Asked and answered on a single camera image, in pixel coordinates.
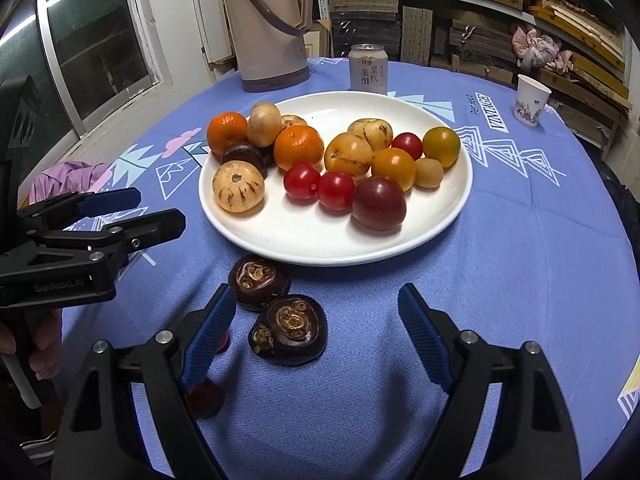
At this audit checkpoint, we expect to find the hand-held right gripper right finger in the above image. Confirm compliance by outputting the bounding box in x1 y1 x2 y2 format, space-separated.
397 282 583 480

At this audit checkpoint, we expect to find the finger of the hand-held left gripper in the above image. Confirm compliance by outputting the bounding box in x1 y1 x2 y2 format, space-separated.
17 187 142 234
27 208 187 281

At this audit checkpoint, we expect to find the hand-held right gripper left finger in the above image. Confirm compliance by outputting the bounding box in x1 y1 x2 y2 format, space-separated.
51 283 237 480

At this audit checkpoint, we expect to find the dark water chestnut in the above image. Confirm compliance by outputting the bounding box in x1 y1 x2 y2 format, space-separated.
248 294 329 366
228 255 292 312

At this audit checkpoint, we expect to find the pale striped pepino melon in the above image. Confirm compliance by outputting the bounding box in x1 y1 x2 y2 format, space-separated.
212 160 266 214

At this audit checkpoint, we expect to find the dark purple tomato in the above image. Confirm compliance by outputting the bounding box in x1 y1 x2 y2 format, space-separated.
220 142 268 179

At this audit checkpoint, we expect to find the orange mandarin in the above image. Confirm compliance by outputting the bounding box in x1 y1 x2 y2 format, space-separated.
273 124 325 172
206 111 249 157

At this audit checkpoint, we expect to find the white oval plate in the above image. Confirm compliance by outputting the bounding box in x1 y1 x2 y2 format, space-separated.
198 91 473 267

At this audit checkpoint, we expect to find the maroon purple tomato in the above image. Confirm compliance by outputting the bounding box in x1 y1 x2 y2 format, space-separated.
352 176 407 232

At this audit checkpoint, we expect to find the plain yellow pepino melon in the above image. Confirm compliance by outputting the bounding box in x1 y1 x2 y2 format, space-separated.
247 102 283 148

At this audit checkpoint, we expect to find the small yellow fruit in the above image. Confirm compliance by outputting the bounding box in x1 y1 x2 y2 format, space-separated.
414 157 444 189

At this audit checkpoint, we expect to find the orange round tomato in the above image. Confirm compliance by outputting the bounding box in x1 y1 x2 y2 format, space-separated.
371 147 417 192

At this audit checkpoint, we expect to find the yellow green tomato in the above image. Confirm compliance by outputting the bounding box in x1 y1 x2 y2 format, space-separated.
422 126 461 169

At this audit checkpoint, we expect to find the orange striped pepino melon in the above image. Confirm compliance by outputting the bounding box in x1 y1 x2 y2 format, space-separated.
324 132 374 177

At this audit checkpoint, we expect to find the yellow spotted pepino melon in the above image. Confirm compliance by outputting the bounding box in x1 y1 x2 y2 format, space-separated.
347 118 394 155

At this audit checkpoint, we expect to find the person's left hand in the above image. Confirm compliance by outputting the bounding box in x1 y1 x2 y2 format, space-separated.
27 308 64 378

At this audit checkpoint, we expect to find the purple cloth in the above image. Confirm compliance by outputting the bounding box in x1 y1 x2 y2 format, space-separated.
29 161 111 206

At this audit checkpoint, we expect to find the blue printed tablecloth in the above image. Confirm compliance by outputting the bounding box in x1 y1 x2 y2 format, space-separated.
47 57 640 480

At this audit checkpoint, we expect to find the dark glass sliding window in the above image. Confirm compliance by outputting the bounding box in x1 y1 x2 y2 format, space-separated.
0 0 168 171

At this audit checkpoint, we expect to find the white board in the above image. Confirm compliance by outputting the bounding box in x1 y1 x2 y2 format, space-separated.
187 0 236 68

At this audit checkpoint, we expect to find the beige thermos flask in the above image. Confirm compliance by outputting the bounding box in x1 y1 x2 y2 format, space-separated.
219 0 313 93

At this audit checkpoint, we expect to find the white floral paper cup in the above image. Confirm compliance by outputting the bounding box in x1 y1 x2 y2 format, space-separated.
513 74 552 127

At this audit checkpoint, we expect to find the white drink can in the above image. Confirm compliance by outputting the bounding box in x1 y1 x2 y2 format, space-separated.
349 44 389 95

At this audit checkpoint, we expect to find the grey patterned panel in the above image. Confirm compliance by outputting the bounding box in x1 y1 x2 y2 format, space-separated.
401 6 434 65

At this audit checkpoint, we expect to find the pink crumpled cloth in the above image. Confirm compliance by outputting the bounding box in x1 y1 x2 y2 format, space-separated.
511 25 573 73

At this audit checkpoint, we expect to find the wooden picture frame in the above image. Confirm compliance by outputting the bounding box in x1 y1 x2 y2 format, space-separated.
302 27 333 59

